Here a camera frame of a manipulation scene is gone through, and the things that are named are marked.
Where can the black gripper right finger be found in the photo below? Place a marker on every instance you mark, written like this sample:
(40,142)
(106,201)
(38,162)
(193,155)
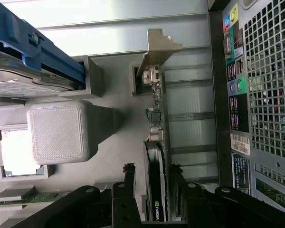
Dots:
(192,204)

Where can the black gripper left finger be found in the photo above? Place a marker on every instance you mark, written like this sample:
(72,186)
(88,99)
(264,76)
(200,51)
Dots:
(123,209)

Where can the barcode label sticker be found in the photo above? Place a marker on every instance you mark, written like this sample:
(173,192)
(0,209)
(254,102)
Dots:
(240,143)

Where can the green RAM stick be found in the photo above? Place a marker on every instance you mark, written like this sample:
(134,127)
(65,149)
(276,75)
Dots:
(31,197)

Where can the grey 3D-printed parts rack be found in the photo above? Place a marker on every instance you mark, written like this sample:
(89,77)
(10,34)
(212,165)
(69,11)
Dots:
(59,133)

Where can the Nvidia graphics card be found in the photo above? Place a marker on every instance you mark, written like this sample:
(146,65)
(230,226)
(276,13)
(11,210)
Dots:
(158,104)

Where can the CPU chip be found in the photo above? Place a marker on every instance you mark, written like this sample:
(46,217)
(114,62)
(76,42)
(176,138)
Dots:
(16,152)

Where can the grey PC case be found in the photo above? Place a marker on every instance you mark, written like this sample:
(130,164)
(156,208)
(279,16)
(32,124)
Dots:
(263,99)

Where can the silver hard disk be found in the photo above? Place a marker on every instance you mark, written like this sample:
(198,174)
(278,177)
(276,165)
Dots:
(12,80)

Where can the blue disk carrier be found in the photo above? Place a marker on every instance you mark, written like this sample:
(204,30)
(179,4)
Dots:
(52,50)

